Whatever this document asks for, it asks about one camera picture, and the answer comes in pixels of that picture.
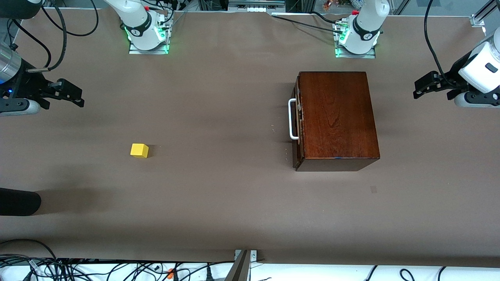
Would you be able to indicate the dark wooden drawer box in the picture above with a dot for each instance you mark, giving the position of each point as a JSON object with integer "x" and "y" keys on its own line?
{"x": 340, "y": 117}

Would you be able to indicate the aluminium corner bracket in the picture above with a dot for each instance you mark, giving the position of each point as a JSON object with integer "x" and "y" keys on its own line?
{"x": 254, "y": 255}

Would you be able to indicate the aluminium frame profile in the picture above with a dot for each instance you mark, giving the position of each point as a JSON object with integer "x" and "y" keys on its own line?
{"x": 477, "y": 19}

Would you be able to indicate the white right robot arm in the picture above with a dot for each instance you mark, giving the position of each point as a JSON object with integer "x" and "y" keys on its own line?
{"x": 136, "y": 23}

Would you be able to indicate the dark metal bar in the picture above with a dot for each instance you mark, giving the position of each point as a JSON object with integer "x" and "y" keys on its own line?
{"x": 238, "y": 271}

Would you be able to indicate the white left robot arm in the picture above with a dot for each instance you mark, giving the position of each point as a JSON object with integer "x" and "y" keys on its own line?
{"x": 367, "y": 29}

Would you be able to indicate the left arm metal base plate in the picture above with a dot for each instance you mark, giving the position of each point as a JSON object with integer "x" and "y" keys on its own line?
{"x": 371, "y": 56}

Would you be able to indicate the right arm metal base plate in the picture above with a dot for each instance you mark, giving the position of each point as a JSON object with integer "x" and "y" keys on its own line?
{"x": 133, "y": 51}

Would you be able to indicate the orange connector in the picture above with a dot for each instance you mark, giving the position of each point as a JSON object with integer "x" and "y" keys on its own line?
{"x": 170, "y": 273}

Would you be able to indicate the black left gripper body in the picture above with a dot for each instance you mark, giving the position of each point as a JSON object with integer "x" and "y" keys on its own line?
{"x": 454, "y": 74}

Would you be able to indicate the grey device with ports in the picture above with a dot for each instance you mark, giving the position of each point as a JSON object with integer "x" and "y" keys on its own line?
{"x": 256, "y": 4}

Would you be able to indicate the black round-ended cylinder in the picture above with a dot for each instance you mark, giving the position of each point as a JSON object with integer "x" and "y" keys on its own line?
{"x": 19, "y": 201}

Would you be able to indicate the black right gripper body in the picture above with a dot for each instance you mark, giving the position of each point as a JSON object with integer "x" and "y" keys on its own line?
{"x": 28, "y": 84}

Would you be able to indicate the yellow block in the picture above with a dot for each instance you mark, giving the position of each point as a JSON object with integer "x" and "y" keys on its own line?
{"x": 139, "y": 151}

